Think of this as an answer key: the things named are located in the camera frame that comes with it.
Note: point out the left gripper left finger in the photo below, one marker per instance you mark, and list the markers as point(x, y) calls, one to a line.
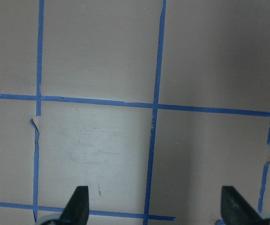
point(77, 209)

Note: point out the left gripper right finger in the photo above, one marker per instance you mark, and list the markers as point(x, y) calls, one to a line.
point(235, 210)

